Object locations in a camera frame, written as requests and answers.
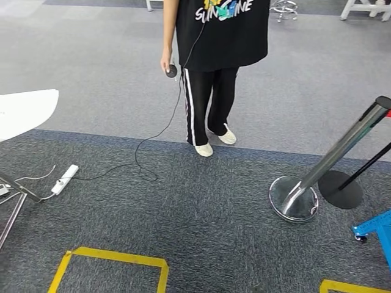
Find person's right hand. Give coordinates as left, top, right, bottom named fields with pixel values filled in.
left=160, top=48, right=175, bottom=76

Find white plastic car panel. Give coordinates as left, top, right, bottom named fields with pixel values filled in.
left=0, top=89, right=59, bottom=142

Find blue metal shelf rack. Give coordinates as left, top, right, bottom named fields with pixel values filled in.
left=351, top=209, right=391, bottom=271

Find person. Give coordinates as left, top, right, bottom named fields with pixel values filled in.
left=160, top=0, right=271, bottom=157

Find chrome stool base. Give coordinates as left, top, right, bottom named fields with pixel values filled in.
left=270, top=0, right=298, bottom=23

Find white power strip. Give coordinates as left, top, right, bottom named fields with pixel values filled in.
left=51, top=164, right=79, bottom=196

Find yellow floor tape square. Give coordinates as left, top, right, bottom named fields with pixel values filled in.
left=47, top=247, right=169, bottom=293

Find white furniture feet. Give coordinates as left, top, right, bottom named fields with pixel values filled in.
left=340, top=0, right=391, bottom=22

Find black floor cable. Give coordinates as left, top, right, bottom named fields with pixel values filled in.
left=66, top=22, right=207, bottom=183

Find long white cable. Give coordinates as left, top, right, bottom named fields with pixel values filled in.
left=0, top=190, right=57, bottom=203

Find thin white cable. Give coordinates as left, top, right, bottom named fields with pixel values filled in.
left=15, top=164, right=57, bottom=181

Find chrome stanchion post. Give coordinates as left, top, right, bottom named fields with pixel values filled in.
left=269, top=95, right=391, bottom=223

